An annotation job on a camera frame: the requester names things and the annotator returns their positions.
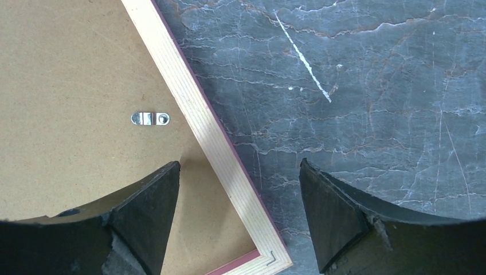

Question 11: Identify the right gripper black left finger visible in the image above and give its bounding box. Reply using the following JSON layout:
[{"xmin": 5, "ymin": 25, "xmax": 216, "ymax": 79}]
[{"xmin": 1, "ymin": 161, "xmax": 181, "ymax": 274}]

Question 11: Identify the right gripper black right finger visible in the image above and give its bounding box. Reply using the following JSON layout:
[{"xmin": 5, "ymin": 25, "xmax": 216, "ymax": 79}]
[{"xmin": 299, "ymin": 159, "xmax": 485, "ymax": 274}]

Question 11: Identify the brown cardboard backing board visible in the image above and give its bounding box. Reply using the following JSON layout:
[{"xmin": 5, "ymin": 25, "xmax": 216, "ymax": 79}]
[{"xmin": 1, "ymin": 1, "xmax": 255, "ymax": 274}]

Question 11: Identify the pink wooden picture frame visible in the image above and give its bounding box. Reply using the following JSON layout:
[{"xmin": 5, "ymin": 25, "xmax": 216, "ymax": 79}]
[{"xmin": 123, "ymin": 1, "xmax": 293, "ymax": 274}]

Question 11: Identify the silver metal turn clip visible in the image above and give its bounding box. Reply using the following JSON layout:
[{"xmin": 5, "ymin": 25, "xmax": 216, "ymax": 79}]
[{"xmin": 131, "ymin": 112, "xmax": 170, "ymax": 125}]

